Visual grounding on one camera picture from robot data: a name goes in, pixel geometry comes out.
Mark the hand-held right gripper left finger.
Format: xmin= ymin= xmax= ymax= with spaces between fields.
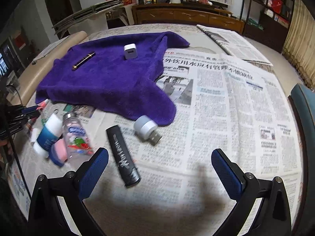
xmin=28 ymin=147 xmax=109 ymax=236

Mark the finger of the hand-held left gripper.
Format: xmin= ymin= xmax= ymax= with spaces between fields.
xmin=5 ymin=104 xmax=38 ymax=115
xmin=5 ymin=110 xmax=41 ymax=131

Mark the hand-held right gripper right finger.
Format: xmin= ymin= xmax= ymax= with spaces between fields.
xmin=211 ymin=148 xmax=292 ymax=236

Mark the pink white utility knife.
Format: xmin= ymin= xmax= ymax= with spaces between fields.
xmin=37 ymin=99 xmax=50 ymax=113

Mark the blue white stick bottle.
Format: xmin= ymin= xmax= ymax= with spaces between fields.
xmin=33 ymin=114 xmax=63 ymax=156

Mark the black oblong lighter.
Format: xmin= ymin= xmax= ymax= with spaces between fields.
xmin=106 ymin=125 xmax=141 ymax=187

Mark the pink blue correction tape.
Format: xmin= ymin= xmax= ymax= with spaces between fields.
xmin=49 ymin=139 xmax=68 ymax=168

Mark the clear plastic pill bottle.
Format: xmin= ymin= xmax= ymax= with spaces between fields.
xmin=61 ymin=112 xmax=95 ymax=161

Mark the grey plug-in night light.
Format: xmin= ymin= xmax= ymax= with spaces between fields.
xmin=133 ymin=115 xmax=162 ymax=146

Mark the beige chair back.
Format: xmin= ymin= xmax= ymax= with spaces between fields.
xmin=13 ymin=31 xmax=88 ymax=106

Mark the colour-print newspaper sheet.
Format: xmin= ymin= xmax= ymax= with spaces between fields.
xmin=7 ymin=102 xmax=116 ymax=219

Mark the large open newspaper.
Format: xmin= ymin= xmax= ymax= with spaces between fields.
xmin=94 ymin=50 xmax=304 ymax=227

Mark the white paper sheet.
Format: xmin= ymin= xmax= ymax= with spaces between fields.
xmin=32 ymin=36 xmax=70 ymax=62

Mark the brown gold lighter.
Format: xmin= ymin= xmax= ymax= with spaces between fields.
xmin=72 ymin=51 xmax=95 ymax=71

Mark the purple towel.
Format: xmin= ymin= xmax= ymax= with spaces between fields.
xmin=35 ymin=31 xmax=190 ymax=126

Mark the stack of grey folding tables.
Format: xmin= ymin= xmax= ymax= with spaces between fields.
xmin=52 ymin=0 xmax=125 ymax=38

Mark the dark wooden door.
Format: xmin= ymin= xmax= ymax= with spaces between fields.
xmin=44 ymin=0 xmax=74 ymax=25

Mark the folded newspaper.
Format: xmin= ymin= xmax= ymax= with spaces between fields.
xmin=196 ymin=24 xmax=273 ymax=66

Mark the beige curtain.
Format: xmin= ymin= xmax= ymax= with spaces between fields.
xmin=282 ymin=0 xmax=315 ymax=91

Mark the dark shelf unit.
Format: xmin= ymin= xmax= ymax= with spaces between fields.
xmin=242 ymin=0 xmax=296 ymax=53

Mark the wooden cabinet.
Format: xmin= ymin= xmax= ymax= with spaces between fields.
xmin=132 ymin=4 xmax=245 ymax=35

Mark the black cable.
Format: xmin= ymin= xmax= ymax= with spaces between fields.
xmin=7 ymin=123 xmax=29 ymax=203

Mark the white wall charger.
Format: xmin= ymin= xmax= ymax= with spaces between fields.
xmin=124 ymin=43 xmax=138 ymax=61

